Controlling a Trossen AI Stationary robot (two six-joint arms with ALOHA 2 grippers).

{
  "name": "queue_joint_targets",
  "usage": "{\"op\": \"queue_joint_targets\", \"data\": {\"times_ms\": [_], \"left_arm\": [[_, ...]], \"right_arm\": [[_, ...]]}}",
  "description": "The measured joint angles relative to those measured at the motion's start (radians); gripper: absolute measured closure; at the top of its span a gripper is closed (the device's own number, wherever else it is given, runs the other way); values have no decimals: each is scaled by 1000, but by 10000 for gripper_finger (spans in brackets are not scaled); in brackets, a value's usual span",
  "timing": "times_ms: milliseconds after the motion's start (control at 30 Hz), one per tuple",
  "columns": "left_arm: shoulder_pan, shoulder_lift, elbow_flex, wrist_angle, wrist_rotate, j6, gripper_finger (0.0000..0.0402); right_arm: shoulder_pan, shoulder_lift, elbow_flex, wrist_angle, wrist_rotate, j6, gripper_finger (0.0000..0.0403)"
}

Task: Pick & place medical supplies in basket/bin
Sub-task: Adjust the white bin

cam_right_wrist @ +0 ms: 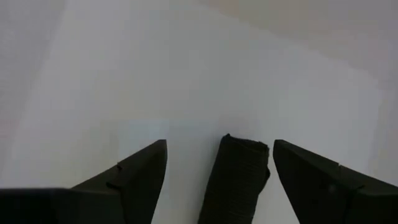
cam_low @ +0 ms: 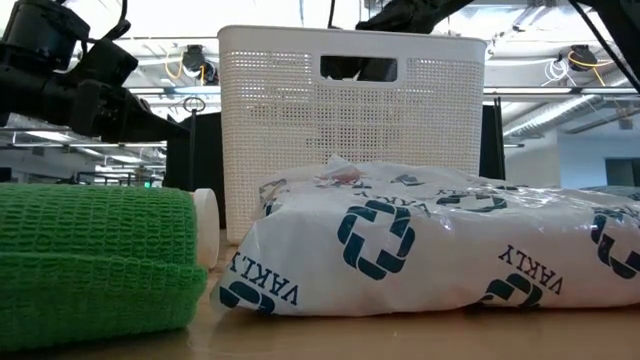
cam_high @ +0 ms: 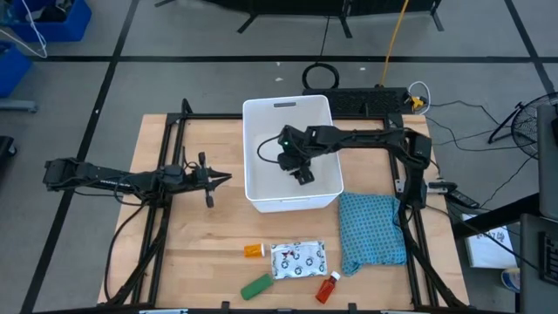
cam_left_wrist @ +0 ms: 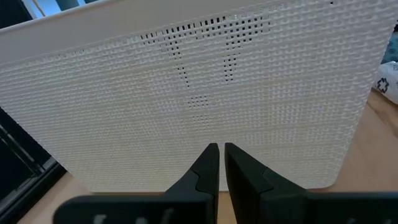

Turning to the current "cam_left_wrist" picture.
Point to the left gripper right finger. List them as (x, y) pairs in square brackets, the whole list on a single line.
[(264, 202)]

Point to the black metal table frame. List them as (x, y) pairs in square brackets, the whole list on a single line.
[(18, 174)]

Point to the teal patterned folded cloth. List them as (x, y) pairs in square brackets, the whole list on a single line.
[(392, 49)]

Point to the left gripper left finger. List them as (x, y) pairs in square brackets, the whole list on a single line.
[(186, 208)]

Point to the white plastic basket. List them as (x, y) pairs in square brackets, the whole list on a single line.
[(124, 109)]

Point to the white patterned pouch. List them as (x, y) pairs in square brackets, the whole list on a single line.
[(388, 82)]

